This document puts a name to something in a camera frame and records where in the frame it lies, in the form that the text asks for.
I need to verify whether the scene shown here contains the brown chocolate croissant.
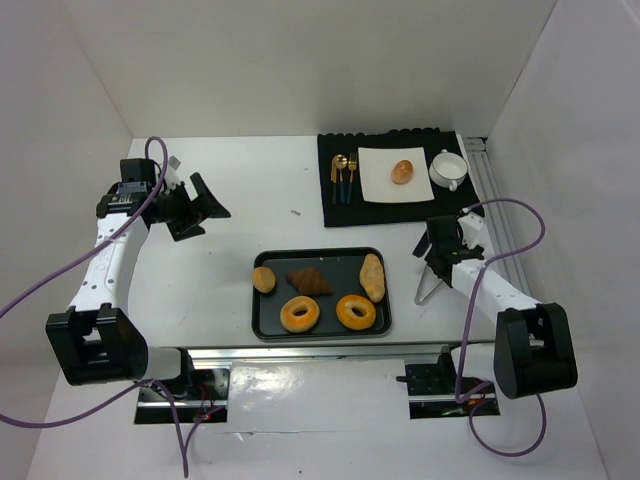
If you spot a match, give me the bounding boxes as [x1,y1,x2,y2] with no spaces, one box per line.
[285,267,333,297]

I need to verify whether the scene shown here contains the oblong pale bread roll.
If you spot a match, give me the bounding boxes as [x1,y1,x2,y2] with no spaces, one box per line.
[359,254,386,303]

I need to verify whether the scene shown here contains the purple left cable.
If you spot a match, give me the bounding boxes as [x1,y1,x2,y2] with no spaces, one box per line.
[0,137,231,479]

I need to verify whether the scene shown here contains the white square plate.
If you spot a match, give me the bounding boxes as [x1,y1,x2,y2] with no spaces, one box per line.
[358,147,435,204]

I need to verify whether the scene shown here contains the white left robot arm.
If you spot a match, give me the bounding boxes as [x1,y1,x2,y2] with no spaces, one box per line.
[45,184,201,390]

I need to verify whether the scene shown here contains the metal tongs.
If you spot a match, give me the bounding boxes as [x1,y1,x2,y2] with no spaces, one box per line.
[414,265,442,306]

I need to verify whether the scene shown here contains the round yellow muffin bun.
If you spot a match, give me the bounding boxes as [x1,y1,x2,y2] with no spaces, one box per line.
[252,266,276,294]

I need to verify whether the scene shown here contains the purple cable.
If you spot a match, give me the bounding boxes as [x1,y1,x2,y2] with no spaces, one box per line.
[453,198,548,457]
[0,137,231,479]

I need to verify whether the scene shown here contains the small orange round bun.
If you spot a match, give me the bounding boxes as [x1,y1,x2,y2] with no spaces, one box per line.
[391,159,414,185]

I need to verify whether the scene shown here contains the white cup with handle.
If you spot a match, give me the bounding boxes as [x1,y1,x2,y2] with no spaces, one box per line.
[429,150,469,192]

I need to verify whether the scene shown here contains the gold spoon teal handle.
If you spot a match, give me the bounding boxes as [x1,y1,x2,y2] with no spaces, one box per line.
[333,154,348,204]

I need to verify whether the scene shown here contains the gold fork teal handle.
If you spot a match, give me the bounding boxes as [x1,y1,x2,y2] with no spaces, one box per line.
[346,152,358,205]

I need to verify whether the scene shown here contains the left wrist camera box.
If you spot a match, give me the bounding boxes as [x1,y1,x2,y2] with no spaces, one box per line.
[119,158,157,188]

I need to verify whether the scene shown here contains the orange glazed donut left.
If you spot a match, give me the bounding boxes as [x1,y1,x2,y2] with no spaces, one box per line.
[280,296,320,333]

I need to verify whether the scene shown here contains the black placemat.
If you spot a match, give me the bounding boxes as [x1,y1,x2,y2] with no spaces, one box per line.
[317,128,479,228]

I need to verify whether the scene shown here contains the aluminium rail front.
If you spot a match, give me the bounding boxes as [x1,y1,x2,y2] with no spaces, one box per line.
[187,341,461,363]

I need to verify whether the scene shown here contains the orange glazed donut right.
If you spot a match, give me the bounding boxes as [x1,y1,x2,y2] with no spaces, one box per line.
[336,295,376,331]

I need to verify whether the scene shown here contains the black baking tray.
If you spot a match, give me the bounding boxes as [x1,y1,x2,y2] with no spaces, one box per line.
[251,247,392,342]

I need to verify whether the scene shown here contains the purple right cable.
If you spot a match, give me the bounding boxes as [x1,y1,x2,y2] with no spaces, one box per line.
[453,198,548,457]

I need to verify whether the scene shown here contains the aluminium rail right side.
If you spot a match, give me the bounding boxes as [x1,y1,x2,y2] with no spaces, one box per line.
[457,134,533,296]

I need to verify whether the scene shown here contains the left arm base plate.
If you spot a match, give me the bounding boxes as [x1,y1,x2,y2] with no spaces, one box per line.
[134,366,230,425]

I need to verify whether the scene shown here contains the aluminium rail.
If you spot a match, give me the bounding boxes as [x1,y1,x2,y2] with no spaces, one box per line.
[457,134,533,296]
[187,341,461,363]

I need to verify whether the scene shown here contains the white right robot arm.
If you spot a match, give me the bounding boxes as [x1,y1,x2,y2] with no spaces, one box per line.
[251,207,578,403]

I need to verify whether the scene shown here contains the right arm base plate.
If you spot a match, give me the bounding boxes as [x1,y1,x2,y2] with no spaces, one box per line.
[396,359,500,419]

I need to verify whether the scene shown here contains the gold knife teal handle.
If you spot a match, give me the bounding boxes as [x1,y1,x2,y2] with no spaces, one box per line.
[330,155,338,205]

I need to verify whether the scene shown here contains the orange glazed donut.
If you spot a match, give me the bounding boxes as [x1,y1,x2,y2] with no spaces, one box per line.
[336,295,376,331]
[280,296,320,333]

